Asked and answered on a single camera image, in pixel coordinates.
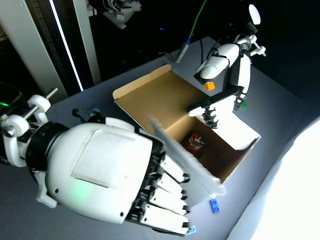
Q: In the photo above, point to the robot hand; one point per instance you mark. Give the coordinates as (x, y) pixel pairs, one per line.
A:
(243, 72)
(100, 162)

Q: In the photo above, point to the cardboard box with flaps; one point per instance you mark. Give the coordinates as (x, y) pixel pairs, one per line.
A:
(160, 100)

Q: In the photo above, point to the green toy block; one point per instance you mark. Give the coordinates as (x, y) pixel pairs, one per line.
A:
(243, 105)

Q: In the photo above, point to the yellow-orange toy block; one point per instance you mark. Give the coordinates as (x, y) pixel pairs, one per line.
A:
(209, 86)

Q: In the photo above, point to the grey tablecloth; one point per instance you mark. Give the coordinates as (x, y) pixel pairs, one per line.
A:
(275, 100)

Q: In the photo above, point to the grey adapter with blue plug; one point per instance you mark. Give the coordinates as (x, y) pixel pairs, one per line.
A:
(183, 51)

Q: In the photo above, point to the light blue toy block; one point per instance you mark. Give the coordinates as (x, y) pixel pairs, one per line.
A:
(193, 228)

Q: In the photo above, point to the white cloth sheet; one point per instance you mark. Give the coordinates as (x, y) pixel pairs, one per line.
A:
(287, 187)

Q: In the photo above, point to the white equipment rack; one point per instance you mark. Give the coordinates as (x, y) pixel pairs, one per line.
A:
(25, 50)

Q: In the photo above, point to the white plastic part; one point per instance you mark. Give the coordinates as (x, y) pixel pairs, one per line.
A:
(120, 17)

